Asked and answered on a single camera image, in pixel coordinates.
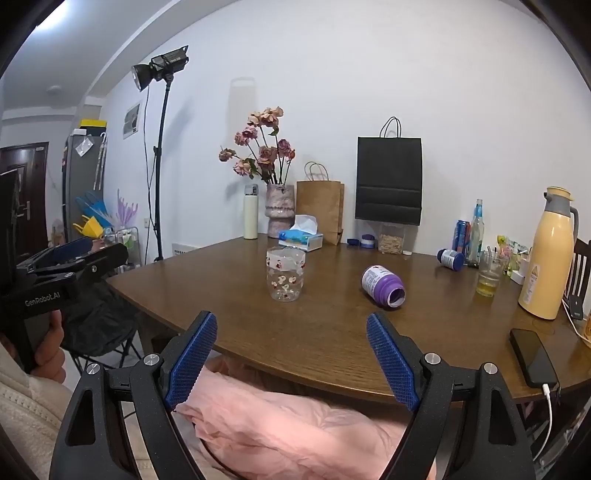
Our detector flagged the clear plastic snack jar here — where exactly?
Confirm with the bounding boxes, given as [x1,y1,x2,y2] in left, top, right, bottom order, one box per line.
[378,223,406,254]

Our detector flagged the pink speckled vase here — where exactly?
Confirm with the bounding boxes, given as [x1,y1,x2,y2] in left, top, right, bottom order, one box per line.
[265,184,295,239]

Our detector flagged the yellow thermos jug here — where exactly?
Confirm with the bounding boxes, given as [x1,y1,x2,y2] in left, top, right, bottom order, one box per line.
[518,186,580,320]

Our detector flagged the dried pink flowers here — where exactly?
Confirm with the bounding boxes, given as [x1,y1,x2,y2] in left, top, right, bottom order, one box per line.
[219,106,296,185]

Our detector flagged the white bottle with blue cap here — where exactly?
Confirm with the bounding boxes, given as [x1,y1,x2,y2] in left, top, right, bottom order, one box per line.
[437,248,465,271]

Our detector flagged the dark brown door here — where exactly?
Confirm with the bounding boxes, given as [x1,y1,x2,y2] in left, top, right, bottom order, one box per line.
[0,142,49,261]

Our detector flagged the black light stand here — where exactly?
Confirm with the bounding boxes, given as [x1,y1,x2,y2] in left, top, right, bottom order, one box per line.
[151,78,173,263]

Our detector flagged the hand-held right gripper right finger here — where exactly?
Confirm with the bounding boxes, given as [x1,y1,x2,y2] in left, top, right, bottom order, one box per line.
[366,312,536,480]

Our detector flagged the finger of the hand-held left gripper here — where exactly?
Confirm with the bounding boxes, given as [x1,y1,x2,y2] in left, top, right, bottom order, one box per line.
[30,243,129,289]
[16,236,93,274]

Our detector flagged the purple cup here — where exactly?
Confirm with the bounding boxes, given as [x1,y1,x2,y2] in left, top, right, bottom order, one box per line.
[361,265,406,309]

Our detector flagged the floral glass cup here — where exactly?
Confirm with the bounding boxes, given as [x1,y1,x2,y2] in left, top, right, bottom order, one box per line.
[266,246,307,302]

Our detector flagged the clear glass bottle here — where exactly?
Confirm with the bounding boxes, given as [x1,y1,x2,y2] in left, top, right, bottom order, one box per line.
[467,199,485,268]

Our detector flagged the grey refrigerator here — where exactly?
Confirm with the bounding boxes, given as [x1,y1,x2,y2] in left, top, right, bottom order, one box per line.
[62,134,107,243]

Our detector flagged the dark wooden chair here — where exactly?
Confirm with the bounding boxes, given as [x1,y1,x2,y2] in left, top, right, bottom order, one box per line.
[566,237,591,319]

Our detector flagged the black paper bag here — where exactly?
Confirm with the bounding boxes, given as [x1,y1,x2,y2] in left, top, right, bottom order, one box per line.
[355,117,423,226]

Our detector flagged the purple hangers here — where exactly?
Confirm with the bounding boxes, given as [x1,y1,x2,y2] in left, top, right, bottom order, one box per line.
[115,188,139,228]

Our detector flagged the blue hangers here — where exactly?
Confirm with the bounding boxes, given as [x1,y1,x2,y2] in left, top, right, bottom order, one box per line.
[75,194,112,227]

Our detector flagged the black smartphone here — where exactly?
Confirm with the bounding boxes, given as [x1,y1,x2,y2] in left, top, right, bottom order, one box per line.
[510,329,559,388]

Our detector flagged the black folding chair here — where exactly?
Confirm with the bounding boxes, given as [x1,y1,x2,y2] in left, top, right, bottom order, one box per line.
[62,284,144,374]

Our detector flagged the colourful snack packets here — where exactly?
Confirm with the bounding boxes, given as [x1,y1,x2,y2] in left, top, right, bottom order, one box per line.
[496,235,529,273]

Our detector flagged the pink trousers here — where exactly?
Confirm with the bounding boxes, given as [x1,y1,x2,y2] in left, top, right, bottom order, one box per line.
[175,357,437,480]

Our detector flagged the white charging cable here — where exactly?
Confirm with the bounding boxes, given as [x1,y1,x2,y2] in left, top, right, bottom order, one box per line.
[531,383,556,462]

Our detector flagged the drinking glass with yellow liquid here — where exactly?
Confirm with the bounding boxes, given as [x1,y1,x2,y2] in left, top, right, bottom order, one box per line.
[477,250,509,297]

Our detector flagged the black studio light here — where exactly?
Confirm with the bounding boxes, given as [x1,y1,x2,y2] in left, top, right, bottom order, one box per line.
[131,45,190,90]

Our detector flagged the metal storage rack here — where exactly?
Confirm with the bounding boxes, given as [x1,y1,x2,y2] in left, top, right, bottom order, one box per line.
[104,226,141,269]

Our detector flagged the blue tissue box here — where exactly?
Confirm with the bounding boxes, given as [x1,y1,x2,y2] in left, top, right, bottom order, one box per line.
[278,215,324,253]

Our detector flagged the person's left hand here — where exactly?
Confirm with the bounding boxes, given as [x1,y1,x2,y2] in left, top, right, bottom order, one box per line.
[34,310,66,384]

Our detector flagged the wall picture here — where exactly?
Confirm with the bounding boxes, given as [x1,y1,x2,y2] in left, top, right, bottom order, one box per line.
[123,102,141,140]

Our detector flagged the white thermos bottle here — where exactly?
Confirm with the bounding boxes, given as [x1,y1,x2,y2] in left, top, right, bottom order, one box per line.
[243,184,259,240]

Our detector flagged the blue drink can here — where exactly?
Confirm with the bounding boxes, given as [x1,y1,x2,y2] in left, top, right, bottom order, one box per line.
[455,220,472,256]

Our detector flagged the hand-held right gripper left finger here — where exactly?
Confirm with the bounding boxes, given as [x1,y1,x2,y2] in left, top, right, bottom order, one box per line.
[48,310,219,480]

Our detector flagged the person's left forearm cream sleeve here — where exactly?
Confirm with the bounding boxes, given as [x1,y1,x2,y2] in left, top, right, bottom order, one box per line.
[0,339,81,480]

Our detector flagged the brown paper bag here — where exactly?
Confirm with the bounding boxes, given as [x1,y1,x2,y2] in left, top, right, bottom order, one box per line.
[296,162,345,246]

